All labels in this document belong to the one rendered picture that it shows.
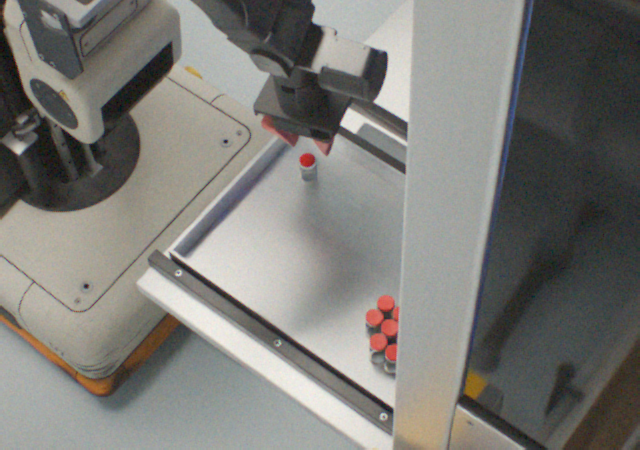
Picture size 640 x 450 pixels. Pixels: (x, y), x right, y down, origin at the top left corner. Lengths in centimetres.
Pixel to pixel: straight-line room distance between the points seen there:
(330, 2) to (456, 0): 227
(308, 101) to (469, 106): 65
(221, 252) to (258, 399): 90
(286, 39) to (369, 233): 37
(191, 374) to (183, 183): 39
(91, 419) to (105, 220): 41
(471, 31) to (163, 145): 172
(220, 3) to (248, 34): 5
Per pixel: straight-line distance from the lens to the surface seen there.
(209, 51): 278
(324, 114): 130
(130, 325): 216
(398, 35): 163
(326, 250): 143
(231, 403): 231
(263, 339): 136
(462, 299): 82
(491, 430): 99
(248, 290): 141
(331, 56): 120
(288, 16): 117
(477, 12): 58
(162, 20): 179
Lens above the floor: 213
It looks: 59 degrees down
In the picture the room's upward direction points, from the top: 4 degrees counter-clockwise
